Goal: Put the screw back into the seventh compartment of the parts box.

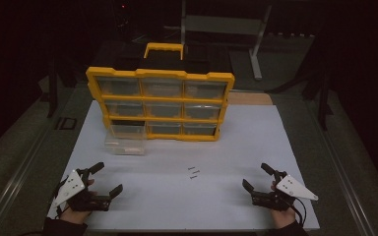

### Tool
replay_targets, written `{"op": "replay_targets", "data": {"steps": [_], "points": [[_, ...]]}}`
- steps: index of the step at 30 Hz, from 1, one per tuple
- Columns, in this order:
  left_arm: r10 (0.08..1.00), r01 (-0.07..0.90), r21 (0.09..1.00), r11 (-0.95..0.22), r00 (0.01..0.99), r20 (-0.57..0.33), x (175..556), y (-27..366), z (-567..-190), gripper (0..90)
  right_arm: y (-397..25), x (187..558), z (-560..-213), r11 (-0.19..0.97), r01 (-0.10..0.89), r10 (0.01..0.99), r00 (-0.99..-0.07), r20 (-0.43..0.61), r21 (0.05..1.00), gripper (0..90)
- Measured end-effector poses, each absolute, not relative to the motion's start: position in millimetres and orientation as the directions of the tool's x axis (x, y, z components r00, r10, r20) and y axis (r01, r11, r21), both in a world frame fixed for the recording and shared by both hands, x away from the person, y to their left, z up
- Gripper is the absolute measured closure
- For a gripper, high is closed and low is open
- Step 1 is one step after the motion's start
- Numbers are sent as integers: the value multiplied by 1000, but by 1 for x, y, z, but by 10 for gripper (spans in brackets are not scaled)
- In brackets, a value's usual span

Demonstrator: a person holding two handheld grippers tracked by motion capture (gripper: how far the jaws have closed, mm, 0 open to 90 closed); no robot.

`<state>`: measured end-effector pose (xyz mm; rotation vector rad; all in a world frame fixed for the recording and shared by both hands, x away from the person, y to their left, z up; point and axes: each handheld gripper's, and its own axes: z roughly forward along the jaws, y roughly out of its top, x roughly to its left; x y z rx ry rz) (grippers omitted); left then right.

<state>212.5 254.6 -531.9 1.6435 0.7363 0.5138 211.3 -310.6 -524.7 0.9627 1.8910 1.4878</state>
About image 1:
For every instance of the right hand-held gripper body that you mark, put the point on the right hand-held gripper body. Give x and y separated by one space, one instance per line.
295 189

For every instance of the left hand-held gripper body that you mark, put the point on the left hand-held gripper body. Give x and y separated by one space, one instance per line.
72 188

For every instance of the clear plastic pulled-out drawer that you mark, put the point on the clear plastic pulled-out drawer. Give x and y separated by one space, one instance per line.
126 144

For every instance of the small dark screw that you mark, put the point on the small dark screw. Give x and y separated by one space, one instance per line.
196 172
191 168
193 177

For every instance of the yellow drawer organizer cabinet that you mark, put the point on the yellow drawer organizer cabinet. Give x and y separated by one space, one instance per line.
164 99

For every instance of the person's left hand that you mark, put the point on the person's left hand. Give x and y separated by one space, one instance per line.
75 217

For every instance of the person's right hand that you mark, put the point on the person's right hand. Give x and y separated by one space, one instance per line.
283 218

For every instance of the brown cardboard piece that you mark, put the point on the brown cardboard piece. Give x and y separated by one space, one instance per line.
249 99

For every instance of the set of closed clear drawers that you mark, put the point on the set of closed clear drawers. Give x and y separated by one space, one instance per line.
162 109

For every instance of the black floor stand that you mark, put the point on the black floor stand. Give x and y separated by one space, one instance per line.
321 98
53 88

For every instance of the grey metal stand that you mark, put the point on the grey metal stand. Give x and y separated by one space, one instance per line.
223 24

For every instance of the grey metal rail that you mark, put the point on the grey metal rail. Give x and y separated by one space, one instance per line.
16 177
338 170

